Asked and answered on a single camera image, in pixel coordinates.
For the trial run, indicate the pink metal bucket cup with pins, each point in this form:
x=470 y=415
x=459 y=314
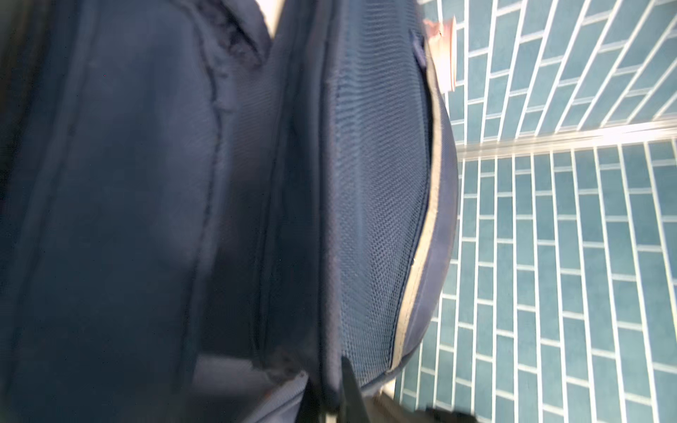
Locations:
x=442 y=41

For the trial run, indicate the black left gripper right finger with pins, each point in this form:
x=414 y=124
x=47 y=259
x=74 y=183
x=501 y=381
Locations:
x=352 y=406

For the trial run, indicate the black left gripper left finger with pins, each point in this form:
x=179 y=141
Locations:
x=311 y=409

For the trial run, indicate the navy blue student backpack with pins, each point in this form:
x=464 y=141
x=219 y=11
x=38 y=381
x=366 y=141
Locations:
x=201 y=211

